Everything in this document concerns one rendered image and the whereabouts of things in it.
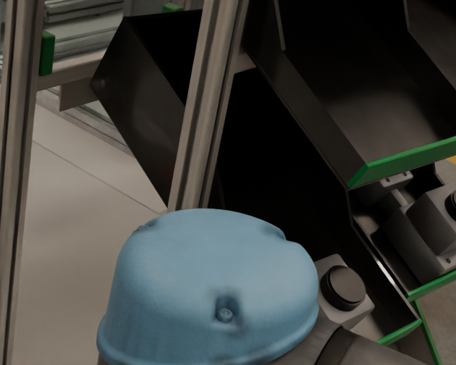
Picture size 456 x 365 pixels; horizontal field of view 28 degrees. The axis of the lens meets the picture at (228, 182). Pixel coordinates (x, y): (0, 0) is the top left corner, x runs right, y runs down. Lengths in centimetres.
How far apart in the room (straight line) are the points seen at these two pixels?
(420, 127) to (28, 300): 71
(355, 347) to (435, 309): 267
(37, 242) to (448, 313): 190
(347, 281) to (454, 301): 248
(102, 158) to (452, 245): 92
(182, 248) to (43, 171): 118
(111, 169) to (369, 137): 99
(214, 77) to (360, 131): 10
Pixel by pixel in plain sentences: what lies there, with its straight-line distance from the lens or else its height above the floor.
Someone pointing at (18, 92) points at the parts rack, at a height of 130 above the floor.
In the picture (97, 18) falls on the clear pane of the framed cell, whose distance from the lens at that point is 158.
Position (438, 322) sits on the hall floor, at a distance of 294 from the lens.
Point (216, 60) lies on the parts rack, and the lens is 55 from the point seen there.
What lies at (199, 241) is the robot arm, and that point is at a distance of 33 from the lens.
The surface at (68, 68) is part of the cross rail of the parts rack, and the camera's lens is 72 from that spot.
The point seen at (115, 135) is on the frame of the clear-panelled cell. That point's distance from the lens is 159.
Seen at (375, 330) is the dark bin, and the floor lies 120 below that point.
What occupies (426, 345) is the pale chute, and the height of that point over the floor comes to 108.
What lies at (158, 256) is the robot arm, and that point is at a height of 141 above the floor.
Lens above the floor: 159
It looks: 28 degrees down
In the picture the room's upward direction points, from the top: 12 degrees clockwise
